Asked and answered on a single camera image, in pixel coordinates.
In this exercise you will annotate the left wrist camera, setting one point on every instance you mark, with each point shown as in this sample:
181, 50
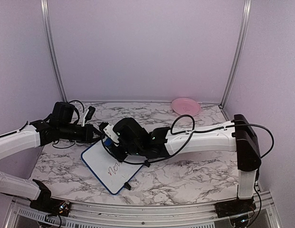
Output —
86, 116

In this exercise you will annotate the front aluminium rail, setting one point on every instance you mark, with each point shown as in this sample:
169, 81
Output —
93, 215

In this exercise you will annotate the blue whiteboard eraser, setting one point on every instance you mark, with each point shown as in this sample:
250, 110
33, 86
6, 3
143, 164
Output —
108, 142

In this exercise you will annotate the left aluminium frame post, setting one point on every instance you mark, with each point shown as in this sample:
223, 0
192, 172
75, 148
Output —
51, 48

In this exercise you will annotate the pink plate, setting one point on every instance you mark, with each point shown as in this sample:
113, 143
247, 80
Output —
186, 106

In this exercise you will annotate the right aluminium frame post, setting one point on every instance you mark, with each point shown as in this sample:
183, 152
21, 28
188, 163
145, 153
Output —
238, 51

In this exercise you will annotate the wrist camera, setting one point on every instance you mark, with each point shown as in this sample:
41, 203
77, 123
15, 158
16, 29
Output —
107, 129
86, 116

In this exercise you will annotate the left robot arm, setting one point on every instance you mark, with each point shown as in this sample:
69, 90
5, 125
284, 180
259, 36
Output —
64, 123

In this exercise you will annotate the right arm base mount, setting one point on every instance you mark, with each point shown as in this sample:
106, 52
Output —
234, 207

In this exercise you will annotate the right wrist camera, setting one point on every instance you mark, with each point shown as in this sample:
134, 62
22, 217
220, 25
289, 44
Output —
107, 129

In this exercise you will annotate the small blue-framed whiteboard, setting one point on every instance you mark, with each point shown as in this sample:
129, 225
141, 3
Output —
111, 173

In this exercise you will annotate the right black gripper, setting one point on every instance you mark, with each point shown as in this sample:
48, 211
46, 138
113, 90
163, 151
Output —
120, 156

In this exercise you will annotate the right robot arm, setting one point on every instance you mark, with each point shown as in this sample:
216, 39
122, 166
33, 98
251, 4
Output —
127, 138

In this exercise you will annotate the aluminium frame post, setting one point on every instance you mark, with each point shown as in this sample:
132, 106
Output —
238, 51
51, 48

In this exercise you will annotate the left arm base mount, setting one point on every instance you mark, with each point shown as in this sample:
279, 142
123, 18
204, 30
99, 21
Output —
52, 206

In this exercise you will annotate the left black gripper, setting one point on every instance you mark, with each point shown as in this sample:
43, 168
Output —
89, 130

